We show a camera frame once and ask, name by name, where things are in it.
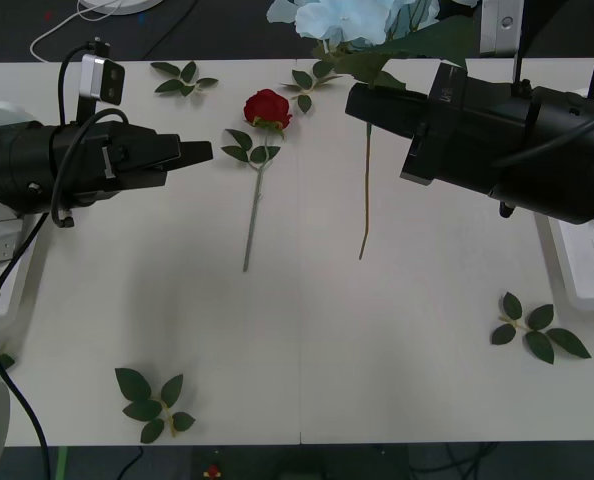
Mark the white box with roses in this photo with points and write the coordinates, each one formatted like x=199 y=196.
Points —
x=582 y=265

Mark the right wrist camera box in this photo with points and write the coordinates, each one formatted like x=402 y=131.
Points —
x=499 y=25

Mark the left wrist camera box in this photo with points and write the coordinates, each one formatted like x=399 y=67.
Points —
x=104 y=80

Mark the pale blue flower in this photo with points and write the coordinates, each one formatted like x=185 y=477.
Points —
x=337 y=17

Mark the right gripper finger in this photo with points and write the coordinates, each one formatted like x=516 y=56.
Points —
x=417 y=96
x=392 y=115

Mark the green strip under table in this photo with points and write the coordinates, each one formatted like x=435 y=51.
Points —
x=62 y=462

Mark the white box with blue flowers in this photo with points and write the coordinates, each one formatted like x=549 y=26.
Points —
x=32 y=260

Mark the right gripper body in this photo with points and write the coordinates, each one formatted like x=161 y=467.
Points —
x=467 y=125

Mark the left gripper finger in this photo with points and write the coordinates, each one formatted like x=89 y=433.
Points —
x=197 y=144
x=197 y=155

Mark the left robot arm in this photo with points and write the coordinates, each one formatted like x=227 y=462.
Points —
x=17 y=165

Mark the white round base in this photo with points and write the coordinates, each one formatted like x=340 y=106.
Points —
x=122 y=6

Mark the red rose with green stem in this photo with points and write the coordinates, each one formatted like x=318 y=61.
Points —
x=267 y=107

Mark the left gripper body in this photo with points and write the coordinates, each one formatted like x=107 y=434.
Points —
x=142 y=150

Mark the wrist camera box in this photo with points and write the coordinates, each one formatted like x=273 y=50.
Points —
x=104 y=80
x=499 y=25

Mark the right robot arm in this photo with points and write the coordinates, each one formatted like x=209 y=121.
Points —
x=567 y=150

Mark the small red yellow object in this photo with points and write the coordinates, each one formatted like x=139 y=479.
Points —
x=212 y=471

